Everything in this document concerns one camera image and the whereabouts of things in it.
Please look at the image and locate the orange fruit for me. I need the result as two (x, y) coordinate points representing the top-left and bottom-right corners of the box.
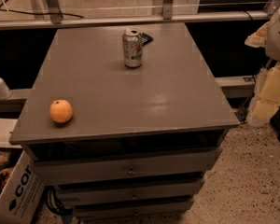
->
(49, 100), (73, 123)

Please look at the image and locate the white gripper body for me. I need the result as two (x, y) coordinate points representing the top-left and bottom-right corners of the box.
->
(246, 62), (280, 127)

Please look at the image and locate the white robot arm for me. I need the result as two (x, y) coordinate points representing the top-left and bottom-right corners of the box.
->
(245, 8), (280, 127)

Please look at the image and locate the metal frame rail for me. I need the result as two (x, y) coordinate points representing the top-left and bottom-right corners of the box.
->
(0, 10), (270, 30)

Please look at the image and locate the silver 7up soda can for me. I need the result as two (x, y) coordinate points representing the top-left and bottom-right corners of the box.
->
(122, 28), (142, 68)

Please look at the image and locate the grey drawer cabinet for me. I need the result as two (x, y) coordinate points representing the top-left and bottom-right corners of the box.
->
(10, 23), (238, 220)

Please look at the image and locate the white cardboard box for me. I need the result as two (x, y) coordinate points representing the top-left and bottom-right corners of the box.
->
(0, 119), (44, 224)

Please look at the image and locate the black cable bundle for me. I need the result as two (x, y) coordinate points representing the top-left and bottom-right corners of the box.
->
(44, 186), (73, 217)

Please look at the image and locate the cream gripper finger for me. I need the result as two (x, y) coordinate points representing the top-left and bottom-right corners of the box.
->
(245, 22), (269, 48)

